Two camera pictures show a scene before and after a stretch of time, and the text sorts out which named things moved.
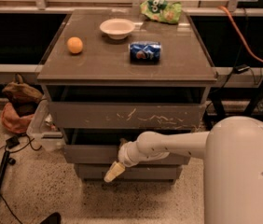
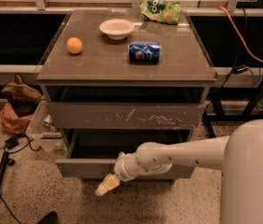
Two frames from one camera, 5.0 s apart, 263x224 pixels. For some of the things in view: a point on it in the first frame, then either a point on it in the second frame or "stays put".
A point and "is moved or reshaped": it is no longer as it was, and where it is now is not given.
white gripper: [124, 155] -> [122, 168]
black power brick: [240, 68] stays put
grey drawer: [108, 154] is moved or reshaped
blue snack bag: [145, 52] stays put
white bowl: [117, 29] stays put
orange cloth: [12, 120] stays put
